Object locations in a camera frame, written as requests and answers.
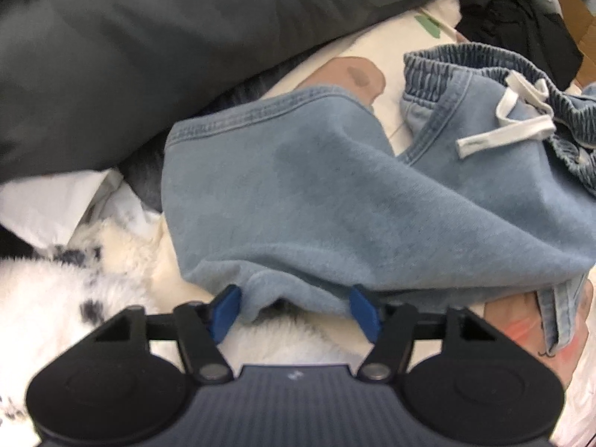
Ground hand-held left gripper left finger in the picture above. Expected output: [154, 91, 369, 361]
[77, 284, 243, 385]

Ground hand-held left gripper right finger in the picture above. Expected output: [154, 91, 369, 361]
[349, 284, 513, 383]

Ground blue drawstring shorts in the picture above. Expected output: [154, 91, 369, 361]
[161, 42, 596, 357]

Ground white spotted fluffy blanket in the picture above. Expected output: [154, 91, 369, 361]
[0, 221, 355, 447]

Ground white cloth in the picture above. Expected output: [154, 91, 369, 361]
[0, 170, 124, 250]

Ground dark grey duvet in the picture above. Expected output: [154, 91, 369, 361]
[0, 0, 480, 182]

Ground cream printed bedsheet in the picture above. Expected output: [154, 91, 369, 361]
[153, 0, 596, 447]

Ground black garment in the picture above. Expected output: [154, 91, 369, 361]
[459, 0, 585, 89]

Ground folded cardboard sheet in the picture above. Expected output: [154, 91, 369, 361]
[556, 0, 596, 91]

